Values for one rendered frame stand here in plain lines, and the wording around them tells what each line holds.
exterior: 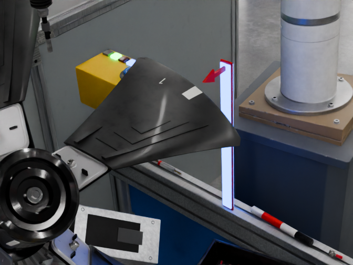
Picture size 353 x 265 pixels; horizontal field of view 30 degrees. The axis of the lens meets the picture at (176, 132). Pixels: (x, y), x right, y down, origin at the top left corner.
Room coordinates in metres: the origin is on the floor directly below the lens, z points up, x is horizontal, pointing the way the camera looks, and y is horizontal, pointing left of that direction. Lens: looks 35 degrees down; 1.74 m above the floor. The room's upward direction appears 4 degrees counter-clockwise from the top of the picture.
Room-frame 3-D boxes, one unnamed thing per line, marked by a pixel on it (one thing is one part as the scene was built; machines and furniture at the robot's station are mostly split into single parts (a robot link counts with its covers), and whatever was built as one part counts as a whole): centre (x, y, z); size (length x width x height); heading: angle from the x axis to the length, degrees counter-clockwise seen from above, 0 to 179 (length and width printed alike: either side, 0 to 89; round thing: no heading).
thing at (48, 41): (0.73, 0.15, 1.39); 0.01 x 0.01 x 0.05
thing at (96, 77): (1.19, 0.11, 1.02); 0.16 x 0.10 x 0.11; 46
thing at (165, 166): (1.11, 0.02, 0.87); 0.08 x 0.01 x 0.01; 45
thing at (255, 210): (0.91, -0.19, 0.87); 0.14 x 0.01 x 0.01; 43
